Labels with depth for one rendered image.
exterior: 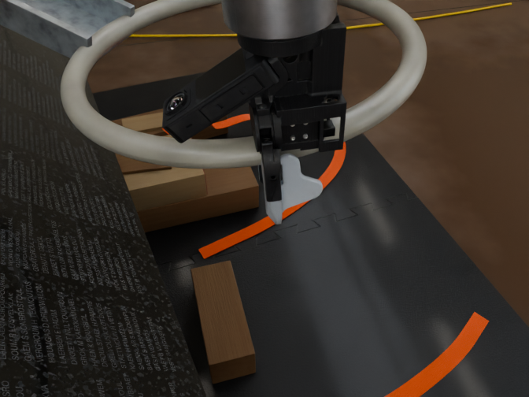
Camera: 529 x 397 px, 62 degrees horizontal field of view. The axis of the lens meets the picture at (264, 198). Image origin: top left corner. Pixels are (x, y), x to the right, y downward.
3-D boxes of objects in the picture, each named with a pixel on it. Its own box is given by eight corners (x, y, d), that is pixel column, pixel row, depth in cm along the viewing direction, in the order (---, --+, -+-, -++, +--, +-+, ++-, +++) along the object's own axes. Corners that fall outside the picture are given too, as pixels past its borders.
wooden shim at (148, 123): (124, 136, 176) (123, 133, 175) (122, 122, 183) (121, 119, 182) (186, 124, 181) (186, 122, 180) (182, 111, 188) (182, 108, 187)
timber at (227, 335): (256, 372, 120) (255, 353, 112) (212, 384, 118) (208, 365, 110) (232, 282, 141) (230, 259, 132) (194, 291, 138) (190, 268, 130)
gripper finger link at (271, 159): (284, 208, 43) (278, 124, 38) (268, 210, 43) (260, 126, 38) (277, 183, 47) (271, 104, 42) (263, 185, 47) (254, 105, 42)
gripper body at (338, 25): (343, 157, 42) (353, 35, 34) (253, 169, 42) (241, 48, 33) (324, 111, 47) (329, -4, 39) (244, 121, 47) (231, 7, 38)
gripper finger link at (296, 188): (326, 232, 47) (325, 154, 42) (270, 240, 47) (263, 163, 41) (319, 216, 49) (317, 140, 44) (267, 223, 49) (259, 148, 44)
